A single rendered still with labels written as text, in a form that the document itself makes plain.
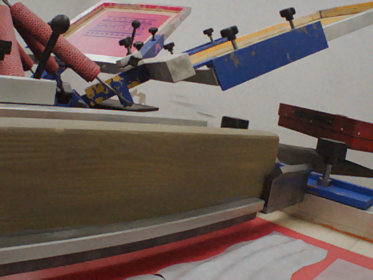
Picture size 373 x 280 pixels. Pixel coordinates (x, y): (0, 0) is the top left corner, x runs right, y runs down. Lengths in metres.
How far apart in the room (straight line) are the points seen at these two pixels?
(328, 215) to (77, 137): 0.33
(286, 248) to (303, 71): 2.12
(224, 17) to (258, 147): 2.55
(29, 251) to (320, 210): 0.35
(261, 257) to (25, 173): 0.21
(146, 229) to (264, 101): 2.32
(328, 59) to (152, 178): 2.16
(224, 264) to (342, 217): 0.20
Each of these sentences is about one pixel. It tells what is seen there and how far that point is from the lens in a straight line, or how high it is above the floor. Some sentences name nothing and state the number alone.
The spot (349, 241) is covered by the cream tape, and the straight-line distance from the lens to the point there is 0.43.
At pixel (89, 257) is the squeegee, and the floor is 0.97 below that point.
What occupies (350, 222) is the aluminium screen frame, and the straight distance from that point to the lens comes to 0.45.
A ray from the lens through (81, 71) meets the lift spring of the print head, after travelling 0.91.
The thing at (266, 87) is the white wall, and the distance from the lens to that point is 2.54.
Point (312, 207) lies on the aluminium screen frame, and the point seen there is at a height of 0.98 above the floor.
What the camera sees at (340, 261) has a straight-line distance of 0.36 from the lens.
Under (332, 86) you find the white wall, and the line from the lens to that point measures 2.32.
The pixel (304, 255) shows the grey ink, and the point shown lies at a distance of 0.34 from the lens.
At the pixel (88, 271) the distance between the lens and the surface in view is 0.26.
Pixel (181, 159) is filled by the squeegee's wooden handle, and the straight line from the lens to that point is 0.27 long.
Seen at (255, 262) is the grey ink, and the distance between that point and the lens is 0.31.
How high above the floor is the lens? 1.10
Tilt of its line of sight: 8 degrees down
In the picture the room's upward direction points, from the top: 10 degrees clockwise
